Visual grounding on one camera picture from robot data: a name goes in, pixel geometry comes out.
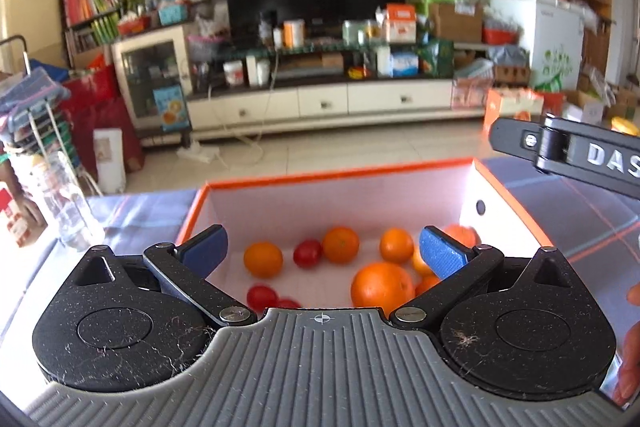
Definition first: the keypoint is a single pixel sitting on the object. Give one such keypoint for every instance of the small red tomato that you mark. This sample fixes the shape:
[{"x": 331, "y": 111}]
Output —
[{"x": 286, "y": 303}]

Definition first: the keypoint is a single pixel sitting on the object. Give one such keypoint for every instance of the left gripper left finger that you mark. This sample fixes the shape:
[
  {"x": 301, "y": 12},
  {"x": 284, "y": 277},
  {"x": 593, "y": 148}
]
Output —
[{"x": 182, "y": 271}]

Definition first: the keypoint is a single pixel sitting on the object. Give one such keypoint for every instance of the white glass door cabinet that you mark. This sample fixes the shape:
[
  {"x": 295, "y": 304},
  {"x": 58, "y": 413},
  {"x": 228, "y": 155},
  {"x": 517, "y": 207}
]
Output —
[{"x": 154, "y": 77}]

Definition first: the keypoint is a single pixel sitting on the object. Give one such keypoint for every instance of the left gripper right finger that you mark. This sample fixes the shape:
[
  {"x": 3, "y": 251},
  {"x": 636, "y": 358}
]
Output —
[{"x": 462, "y": 271}]

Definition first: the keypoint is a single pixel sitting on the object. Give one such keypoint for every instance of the white tv stand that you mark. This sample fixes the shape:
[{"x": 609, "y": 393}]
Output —
[{"x": 268, "y": 102}]

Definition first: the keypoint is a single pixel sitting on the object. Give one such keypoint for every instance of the small orange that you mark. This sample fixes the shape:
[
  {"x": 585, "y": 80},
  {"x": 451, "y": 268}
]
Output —
[{"x": 396, "y": 245}]

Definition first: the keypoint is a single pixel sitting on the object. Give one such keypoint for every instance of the white power strip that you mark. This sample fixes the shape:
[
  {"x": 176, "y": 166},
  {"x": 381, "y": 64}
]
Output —
[{"x": 196, "y": 151}]

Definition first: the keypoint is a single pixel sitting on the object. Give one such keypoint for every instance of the orange fruit gift box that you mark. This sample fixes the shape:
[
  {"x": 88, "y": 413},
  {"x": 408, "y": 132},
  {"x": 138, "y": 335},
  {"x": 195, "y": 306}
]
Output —
[{"x": 521, "y": 104}]

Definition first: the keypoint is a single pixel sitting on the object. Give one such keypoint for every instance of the orange cardboard box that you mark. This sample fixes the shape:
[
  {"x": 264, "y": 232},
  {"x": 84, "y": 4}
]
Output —
[{"x": 287, "y": 210}]

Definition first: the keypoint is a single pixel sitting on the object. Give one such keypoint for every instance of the dark orange mandarin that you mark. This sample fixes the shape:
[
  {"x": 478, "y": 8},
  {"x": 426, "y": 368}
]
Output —
[{"x": 466, "y": 236}]

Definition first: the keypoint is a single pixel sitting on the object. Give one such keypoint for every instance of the red tomato back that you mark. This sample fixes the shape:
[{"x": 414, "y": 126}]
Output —
[{"x": 428, "y": 282}]

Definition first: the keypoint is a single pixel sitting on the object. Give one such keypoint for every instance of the red snack canister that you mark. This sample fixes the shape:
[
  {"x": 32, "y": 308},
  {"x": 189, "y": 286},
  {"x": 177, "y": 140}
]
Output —
[{"x": 625, "y": 126}]

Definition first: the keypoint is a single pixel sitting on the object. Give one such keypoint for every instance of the orange white medicine box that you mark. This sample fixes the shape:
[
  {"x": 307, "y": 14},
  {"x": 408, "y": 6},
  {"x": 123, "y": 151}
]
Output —
[{"x": 400, "y": 23}]

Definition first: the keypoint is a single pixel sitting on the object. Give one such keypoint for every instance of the white chest freezer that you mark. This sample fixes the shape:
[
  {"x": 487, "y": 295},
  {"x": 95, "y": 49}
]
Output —
[{"x": 552, "y": 32}]

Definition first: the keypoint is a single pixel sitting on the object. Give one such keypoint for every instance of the brown cardboard box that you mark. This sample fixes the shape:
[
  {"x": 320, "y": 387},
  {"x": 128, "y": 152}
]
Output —
[{"x": 457, "y": 22}]

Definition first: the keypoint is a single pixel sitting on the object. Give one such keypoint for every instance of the orange white can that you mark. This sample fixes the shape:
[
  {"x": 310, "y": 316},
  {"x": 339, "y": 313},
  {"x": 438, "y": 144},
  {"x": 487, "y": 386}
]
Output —
[{"x": 294, "y": 34}]

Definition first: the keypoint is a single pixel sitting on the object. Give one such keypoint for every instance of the person's right hand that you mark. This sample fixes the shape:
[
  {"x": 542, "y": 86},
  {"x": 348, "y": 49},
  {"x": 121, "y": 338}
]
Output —
[{"x": 628, "y": 374}]

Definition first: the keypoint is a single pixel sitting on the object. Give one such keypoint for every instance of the blue plaid bedsheet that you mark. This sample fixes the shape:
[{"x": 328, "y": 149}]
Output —
[{"x": 96, "y": 342}]

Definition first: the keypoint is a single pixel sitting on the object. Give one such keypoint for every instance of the clear glass jar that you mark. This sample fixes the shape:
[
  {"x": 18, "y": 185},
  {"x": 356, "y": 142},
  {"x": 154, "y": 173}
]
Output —
[{"x": 63, "y": 204}]

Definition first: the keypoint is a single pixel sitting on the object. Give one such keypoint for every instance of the large yellow-orange orange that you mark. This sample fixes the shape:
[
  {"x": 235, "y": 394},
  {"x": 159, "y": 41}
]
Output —
[{"x": 263, "y": 260}]

